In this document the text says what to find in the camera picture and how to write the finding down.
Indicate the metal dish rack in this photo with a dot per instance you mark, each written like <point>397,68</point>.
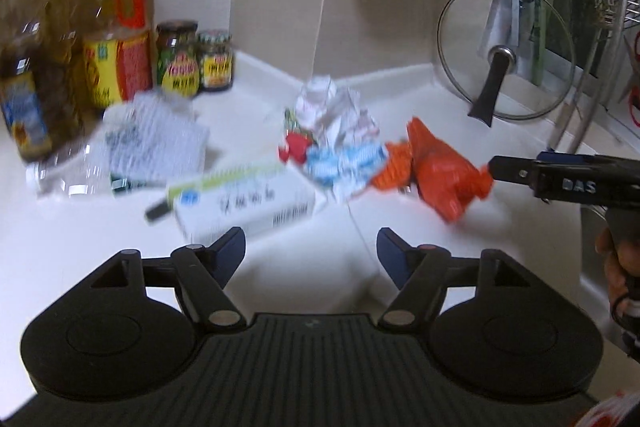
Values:
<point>605,57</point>

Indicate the white medicine box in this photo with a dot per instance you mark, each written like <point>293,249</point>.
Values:
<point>250,207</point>

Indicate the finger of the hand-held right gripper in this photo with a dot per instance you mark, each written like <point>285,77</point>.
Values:
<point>575,158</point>
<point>510,169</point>

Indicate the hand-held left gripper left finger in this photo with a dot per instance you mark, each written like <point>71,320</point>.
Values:
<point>232,254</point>

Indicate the red white printed clothing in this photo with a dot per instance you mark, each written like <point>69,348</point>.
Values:
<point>617,412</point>

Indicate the small red box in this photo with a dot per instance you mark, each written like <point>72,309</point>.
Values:
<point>296,149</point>

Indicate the blue white wrapper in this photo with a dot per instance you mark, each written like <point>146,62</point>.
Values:
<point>345,167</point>

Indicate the glass pot lid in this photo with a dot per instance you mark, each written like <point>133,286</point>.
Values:
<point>525,72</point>

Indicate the blue label oil bottle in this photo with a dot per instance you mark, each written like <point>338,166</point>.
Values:
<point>22,107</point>

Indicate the person's right hand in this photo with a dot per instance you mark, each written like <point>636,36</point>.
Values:
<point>616,279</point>

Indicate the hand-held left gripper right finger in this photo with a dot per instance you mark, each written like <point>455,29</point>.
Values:
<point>392,257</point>

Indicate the white foam net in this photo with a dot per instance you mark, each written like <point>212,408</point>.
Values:
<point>155,142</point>

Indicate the tall pickle jar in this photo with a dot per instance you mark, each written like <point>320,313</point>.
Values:
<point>177,67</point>

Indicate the orange plastic bag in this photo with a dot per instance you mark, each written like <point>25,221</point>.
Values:
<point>440,177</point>

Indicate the short pickle jar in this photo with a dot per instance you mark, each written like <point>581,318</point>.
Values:
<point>216,64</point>

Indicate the crumpled printed paper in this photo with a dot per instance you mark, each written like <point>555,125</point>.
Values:
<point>335,112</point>

